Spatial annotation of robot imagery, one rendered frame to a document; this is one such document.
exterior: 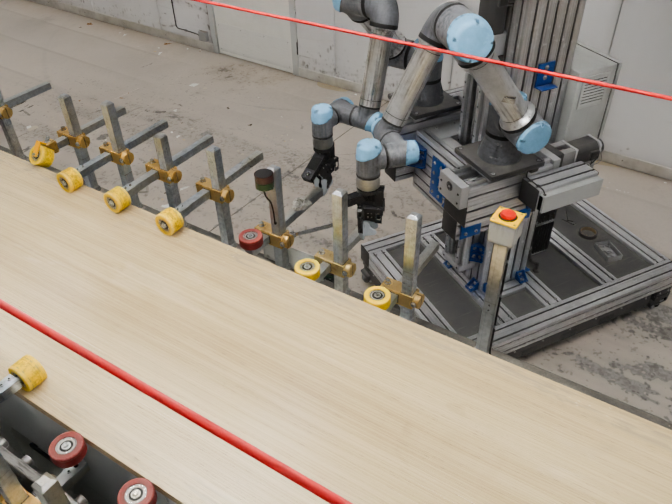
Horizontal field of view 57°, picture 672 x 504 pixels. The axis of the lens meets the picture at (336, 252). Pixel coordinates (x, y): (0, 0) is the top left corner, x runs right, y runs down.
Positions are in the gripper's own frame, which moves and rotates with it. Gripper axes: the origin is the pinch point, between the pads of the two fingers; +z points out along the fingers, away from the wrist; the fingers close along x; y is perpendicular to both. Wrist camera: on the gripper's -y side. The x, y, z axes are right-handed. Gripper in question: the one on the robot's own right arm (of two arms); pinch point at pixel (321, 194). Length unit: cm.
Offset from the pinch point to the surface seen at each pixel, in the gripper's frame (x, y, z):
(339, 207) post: -30, -34, -25
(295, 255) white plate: -8.6, -30.1, 5.5
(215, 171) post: 19.9, -33.9, -22.1
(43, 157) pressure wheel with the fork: 96, -48, -12
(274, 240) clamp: -3.6, -34.7, -2.3
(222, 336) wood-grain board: -21, -82, -8
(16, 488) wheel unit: -10, -141, -6
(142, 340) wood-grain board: -3, -94, -8
